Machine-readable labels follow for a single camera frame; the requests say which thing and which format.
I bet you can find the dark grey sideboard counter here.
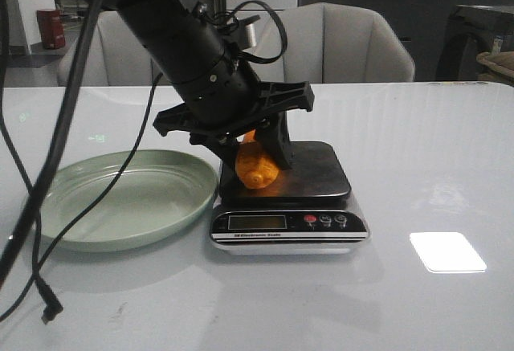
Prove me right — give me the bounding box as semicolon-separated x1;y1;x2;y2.
299;0;513;81

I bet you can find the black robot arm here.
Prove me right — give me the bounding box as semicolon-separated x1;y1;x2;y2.
67;0;314;169

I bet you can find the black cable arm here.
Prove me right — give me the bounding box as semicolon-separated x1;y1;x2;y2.
0;0;157;326

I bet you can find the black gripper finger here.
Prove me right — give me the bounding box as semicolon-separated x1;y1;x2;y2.
202;136;240;182
255;112;293;170

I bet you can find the grey upholstered chair left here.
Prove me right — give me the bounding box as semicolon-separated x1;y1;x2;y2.
81;11;160;87

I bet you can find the beige folded cushion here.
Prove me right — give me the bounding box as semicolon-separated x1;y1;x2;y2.
476;51;514;86

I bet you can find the orange corn cob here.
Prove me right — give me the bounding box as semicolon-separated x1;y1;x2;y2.
235;130;280;190

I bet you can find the black glossy appliance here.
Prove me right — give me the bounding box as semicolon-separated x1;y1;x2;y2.
435;5;513;81

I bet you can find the grey upholstered chair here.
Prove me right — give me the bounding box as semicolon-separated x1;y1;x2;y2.
251;2;415;84
81;11;160;87

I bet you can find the black silver kitchen scale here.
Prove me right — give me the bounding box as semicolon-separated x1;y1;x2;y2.
210;141;370;255

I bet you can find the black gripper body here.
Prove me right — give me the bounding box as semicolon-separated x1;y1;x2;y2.
153;55;314;137

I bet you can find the grey upholstered chair right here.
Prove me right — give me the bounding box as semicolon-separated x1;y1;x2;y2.
251;2;415;84

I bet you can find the pale green plate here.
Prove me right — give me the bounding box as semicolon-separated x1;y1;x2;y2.
40;150;218;252

